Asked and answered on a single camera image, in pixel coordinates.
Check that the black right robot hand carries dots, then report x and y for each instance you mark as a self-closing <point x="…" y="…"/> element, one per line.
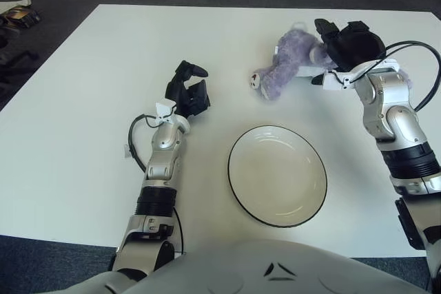
<point x="355" y="46"/>

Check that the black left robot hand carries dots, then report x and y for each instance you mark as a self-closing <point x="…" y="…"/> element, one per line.
<point x="181" y="94"/>

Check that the purple plush rabbit doll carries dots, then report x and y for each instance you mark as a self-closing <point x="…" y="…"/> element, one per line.
<point x="286" y="70"/>

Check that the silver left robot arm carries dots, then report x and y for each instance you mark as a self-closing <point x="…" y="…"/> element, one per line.
<point x="163" y="163"/>

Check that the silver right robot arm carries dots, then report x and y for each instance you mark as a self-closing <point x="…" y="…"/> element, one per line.
<point x="399" y="128"/>

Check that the white plate with black rim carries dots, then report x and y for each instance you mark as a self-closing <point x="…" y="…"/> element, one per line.
<point x="277" y="173"/>

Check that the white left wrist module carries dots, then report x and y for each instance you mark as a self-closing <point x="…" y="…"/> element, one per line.
<point x="164" y="109"/>

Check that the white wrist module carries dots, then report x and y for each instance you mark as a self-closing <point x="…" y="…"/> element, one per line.
<point x="332" y="80"/>
<point x="164" y="109"/>

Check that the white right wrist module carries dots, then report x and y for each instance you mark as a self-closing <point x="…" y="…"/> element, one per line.
<point x="332" y="80"/>

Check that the black chair base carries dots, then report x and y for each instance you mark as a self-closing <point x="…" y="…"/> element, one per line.
<point x="20" y="58"/>

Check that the black and yellow box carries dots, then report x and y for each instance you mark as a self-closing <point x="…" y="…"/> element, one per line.
<point x="25" y="18"/>

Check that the dark fabric bundle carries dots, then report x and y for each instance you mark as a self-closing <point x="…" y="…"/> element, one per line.
<point x="8" y="36"/>

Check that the grey robot torso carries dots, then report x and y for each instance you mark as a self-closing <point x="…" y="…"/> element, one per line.
<point x="241" y="266"/>

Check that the white cloth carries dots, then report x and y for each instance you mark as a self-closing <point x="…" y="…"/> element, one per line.
<point x="13" y="5"/>

